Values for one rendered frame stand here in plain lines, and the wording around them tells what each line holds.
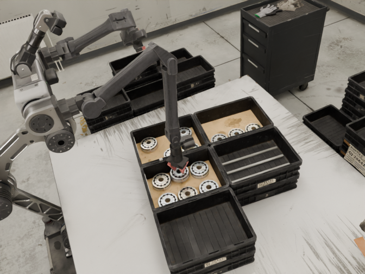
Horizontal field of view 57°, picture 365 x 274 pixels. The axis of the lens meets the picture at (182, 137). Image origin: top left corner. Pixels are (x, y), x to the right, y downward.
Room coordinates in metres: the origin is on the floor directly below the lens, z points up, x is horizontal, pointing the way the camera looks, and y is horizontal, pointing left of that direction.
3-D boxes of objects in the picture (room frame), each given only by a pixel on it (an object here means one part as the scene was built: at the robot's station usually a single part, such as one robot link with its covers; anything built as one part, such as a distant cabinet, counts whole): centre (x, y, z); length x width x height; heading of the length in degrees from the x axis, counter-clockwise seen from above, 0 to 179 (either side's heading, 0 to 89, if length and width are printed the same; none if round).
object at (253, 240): (0.80, -0.03, 0.92); 0.40 x 0.30 x 0.02; 101
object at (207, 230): (0.80, -0.03, 0.87); 0.40 x 0.30 x 0.11; 101
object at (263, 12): (2.87, -0.93, 0.88); 0.25 x 0.19 x 0.03; 108
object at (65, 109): (1.12, 0.45, 1.45); 0.09 x 0.08 x 0.12; 18
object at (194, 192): (1.03, 0.02, 0.86); 0.10 x 0.10 x 0.01
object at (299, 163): (1.17, -0.36, 0.92); 0.40 x 0.30 x 0.02; 101
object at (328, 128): (1.82, -1.19, 0.26); 0.40 x 0.30 x 0.23; 18
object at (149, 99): (2.46, 0.23, 0.31); 0.40 x 0.30 x 0.34; 108
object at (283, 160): (1.17, -0.36, 0.87); 0.40 x 0.30 x 0.11; 101
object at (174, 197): (1.01, 0.13, 0.86); 0.10 x 0.10 x 0.01
